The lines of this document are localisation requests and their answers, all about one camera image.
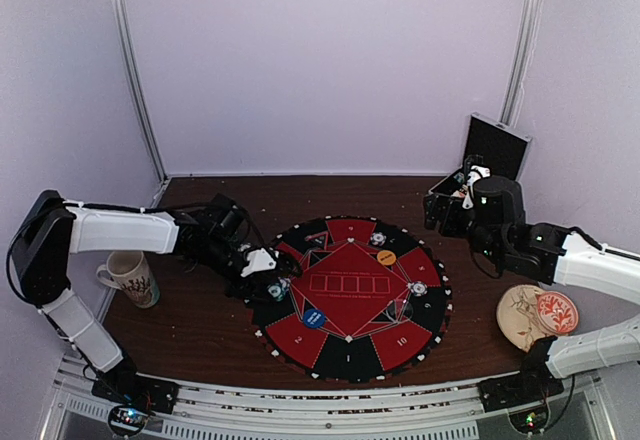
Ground right aluminium frame post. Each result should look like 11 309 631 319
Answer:
499 0 542 127

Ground cream floral plate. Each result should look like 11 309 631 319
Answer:
496 284 549 352

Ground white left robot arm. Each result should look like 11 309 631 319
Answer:
5 190 302 404

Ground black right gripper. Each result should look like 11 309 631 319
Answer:
424 193 504 265

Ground blue small blind button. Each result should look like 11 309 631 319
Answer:
302 309 326 329

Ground clear round dealer button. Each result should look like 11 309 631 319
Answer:
384 298 414 323

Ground orange big blind button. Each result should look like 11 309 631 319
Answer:
376 250 397 266

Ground white floral ceramic mug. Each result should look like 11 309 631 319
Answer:
96 251 160 309

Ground blue cream chips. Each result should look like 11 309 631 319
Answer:
279 278 291 295

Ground round red black poker mat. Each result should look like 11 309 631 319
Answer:
249 216 453 383

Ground orange patterned small plate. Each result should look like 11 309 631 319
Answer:
536 291 580 336

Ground green chips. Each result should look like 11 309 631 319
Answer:
268 284 285 302

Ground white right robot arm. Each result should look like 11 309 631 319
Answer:
423 167 639 402

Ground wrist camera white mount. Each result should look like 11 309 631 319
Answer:
240 247 278 278
462 154 491 210

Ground aluminium frame post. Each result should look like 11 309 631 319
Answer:
110 0 168 183
499 0 542 127

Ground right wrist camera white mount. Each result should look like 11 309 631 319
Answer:
462 154 491 210

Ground chip stack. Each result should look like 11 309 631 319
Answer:
408 281 428 297
370 231 387 247

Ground left aluminium frame post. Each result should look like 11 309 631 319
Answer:
110 0 168 183

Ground black triangular all-in marker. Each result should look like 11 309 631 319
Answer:
305 232 329 250

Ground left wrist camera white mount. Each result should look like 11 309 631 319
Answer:
240 247 278 278

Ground aluminium poker case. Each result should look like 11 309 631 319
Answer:
429 113 532 196

